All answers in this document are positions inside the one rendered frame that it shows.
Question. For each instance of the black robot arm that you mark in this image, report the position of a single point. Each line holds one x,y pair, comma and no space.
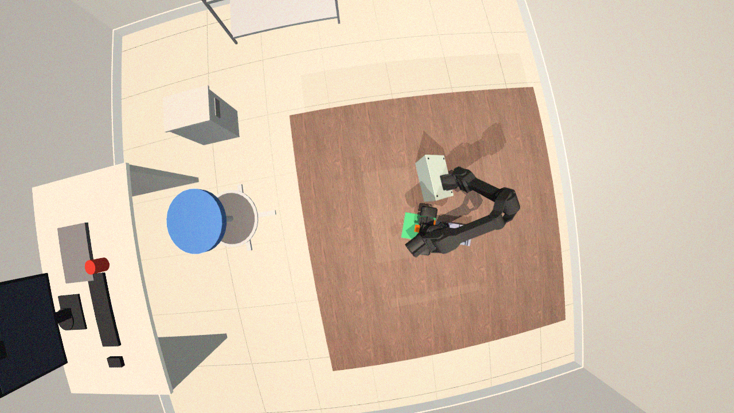
443,239

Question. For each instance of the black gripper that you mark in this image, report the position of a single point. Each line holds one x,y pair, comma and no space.
425,221

